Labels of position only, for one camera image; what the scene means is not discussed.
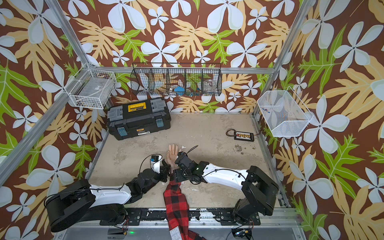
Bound black power strip with cable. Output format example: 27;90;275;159
226;129;260;142

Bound person's bare hand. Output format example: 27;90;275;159
166;144;180;175

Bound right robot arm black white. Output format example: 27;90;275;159
174;152;279;225

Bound white wire basket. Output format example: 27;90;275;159
65;64;117;110
257;87;314;138

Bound blue item in black basket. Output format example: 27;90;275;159
174;87;186;96

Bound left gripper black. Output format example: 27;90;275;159
143;163;172;194

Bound forearm in red plaid sleeve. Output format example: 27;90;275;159
163;181;205;240

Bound black toolbox with yellow label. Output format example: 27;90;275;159
107;98;172;141

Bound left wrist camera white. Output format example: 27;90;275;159
150;154;163;174

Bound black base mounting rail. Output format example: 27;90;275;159
100;208;261;227

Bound white wire basket left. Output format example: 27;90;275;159
65;64;117;110

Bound black wire basket rear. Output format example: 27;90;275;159
129;63;223;97

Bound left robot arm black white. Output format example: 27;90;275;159
44;160;170;233

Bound white wire basket right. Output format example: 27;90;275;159
257;87;314;138

